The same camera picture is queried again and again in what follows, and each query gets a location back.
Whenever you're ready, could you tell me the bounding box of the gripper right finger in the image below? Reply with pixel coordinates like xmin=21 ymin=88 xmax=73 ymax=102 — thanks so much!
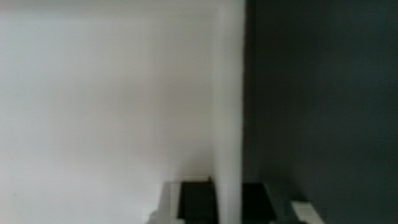
xmin=242 ymin=183 xmax=323 ymax=224

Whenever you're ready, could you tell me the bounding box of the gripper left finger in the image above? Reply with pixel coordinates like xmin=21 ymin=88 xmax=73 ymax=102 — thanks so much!
xmin=148 ymin=178 xmax=217 ymax=224

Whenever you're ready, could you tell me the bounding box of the white drawer cabinet box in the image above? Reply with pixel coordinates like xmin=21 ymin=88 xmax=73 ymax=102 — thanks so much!
xmin=0 ymin=0 xmax=245 ymax=224

